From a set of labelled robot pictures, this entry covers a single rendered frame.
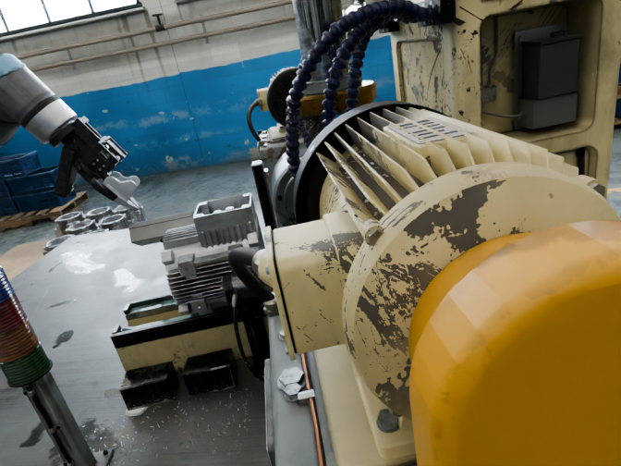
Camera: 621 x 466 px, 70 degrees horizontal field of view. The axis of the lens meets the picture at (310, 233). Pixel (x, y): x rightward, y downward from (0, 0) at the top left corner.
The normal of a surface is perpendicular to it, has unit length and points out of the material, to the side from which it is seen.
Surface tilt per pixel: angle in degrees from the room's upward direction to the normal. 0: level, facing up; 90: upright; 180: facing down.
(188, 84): 90
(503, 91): 90
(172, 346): 90
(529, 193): 70
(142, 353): 90
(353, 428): 0
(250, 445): 0
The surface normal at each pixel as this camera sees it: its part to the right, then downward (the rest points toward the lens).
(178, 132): -0.09, 0.41
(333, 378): -0.18, -0.90
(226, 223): 0.12, 0.37
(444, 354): -0.94, -0.25
